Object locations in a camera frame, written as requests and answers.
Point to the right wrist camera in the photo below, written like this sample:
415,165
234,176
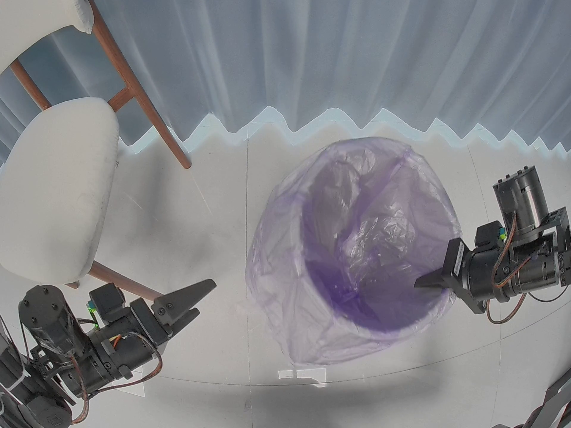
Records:
488,236

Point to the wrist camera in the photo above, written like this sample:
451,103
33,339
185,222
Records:
107,301
488,236

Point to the blue-grey curtain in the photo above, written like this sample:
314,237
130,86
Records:
312,38

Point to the white cushioned wooden chair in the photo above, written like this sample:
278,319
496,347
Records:
58,172

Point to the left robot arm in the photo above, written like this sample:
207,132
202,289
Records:
44,314

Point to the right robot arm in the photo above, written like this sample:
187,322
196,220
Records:
522,199

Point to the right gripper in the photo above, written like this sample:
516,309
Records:
481,274

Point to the purple plastic bag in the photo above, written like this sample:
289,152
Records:
276,283

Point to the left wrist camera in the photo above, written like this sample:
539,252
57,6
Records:
107,301

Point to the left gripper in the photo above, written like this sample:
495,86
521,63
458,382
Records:
138,328

